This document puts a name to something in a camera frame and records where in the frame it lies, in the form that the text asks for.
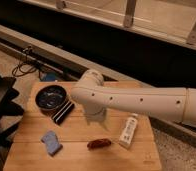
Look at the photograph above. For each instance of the dark blue bowl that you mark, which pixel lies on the dark blue bowl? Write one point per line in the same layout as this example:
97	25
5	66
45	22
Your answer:
51	97

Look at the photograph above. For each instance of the blue object on floor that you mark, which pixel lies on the blue object on floor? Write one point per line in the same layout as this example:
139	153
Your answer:
49	77

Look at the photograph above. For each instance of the black striped block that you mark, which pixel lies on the black striped block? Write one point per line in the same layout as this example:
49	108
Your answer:
63	112

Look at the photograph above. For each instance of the metal floor rail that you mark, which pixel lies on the metal floor rail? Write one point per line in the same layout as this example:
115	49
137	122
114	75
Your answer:
60	56

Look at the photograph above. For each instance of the white tube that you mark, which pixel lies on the white tube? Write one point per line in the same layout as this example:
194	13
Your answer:
127	134

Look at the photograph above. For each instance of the blue sponge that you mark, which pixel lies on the blue sponge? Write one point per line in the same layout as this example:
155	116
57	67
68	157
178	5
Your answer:
51	141

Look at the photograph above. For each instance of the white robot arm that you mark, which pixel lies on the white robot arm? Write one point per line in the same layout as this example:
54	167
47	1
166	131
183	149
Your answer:
173	104

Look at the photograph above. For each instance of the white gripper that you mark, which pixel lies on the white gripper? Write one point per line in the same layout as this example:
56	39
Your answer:
95	115

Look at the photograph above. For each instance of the black chair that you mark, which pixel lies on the black chair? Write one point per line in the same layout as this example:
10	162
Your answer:
8	107

